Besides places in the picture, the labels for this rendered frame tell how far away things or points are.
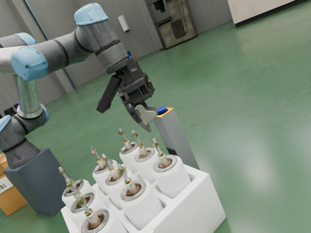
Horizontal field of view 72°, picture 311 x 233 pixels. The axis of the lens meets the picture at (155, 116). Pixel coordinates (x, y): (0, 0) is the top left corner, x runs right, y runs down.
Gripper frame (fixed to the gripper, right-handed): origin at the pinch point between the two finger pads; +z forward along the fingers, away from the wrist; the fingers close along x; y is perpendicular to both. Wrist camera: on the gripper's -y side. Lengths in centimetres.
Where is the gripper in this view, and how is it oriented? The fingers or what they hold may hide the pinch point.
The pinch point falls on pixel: (146, 128)
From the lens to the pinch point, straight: 64.3
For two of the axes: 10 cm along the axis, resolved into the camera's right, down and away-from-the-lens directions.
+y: 8.8, -4.0, -2.6
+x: 1.1, -3.6, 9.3
